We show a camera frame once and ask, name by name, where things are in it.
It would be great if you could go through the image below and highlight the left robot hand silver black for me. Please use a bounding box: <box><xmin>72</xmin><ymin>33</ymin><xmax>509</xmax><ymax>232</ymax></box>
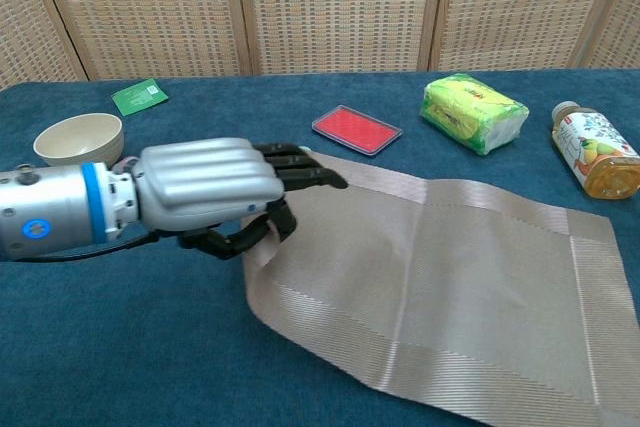
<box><xmin>130</xmin><ymin>136</ymin><xmax>350</xmax><ymax>261</ymax></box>

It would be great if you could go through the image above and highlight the beige bowl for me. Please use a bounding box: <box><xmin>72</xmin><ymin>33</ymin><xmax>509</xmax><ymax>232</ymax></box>
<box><xmin>32</xmin><ymin>112</ymin><xmax>125</xmax><ymax>168</ymax></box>

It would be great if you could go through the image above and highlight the brown woven placemat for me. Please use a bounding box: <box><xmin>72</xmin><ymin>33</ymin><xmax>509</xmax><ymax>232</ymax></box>
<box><xmin>239</xmin><ymin>151</ymin><xmax>626</xmax><ymax>421</ymax></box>

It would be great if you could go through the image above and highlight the green square sachet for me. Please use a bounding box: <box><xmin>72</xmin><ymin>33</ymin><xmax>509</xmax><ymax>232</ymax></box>
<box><xmin>110</xmin><ymin>77</ymin><xmax>170</xmax><ymax>118</ymax></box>

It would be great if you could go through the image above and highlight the red ink pad clear case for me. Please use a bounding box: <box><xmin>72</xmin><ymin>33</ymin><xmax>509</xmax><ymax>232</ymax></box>
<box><xmin>311</xmin><ymin>103</ymin><xmax>404</xmax><ymax>156</ymax></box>

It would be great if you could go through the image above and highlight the blue table cloth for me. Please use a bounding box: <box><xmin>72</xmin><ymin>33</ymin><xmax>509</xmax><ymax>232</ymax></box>
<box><xmin>0</xmin><ymin>68</ymin><xmax>640</xmax><ymax>427</ymax></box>

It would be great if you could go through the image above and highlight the woven bamboo screen panel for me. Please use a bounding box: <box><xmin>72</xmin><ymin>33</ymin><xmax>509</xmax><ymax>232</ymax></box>
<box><xmin>569</xmin><ymin>0</ymin><xmax>640</xmax><ymax>71</ymax></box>
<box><xmin>428</xmin><ymin>0</ymin><xmax>621</xmax><ymax>72</ymax></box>
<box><xmin>29</xmin><ymin>0</ymin><xmax>254</xmax><ymax>82</ymax></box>
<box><xmin>233</xmin><ymin>0</ymin><xmax>448</xmax><ymax>77</ymax></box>
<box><xmin>0</xmin><ymin>0</ymin><xmax>89</xmax><ymax>91</ymax></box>

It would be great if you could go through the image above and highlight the yellow-green tissue pack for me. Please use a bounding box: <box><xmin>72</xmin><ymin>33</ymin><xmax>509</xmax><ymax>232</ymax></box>
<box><xmin>418</xmin><ymin>74</ymin><xmax>531</xmax><ymax>157</ymax></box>

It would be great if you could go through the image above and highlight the tea bottle with printed label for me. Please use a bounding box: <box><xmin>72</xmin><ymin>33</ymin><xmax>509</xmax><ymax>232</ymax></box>
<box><xmin>551</xmin><ymin>100</ymin><xmax>640</xmax><ymax>201</ymax></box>

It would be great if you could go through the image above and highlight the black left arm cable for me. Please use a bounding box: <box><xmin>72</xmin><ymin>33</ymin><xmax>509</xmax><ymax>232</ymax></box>
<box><xmin>14</xmin><ymin>231</ymin><xmax>162</xmax><ymax>263</ymax></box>

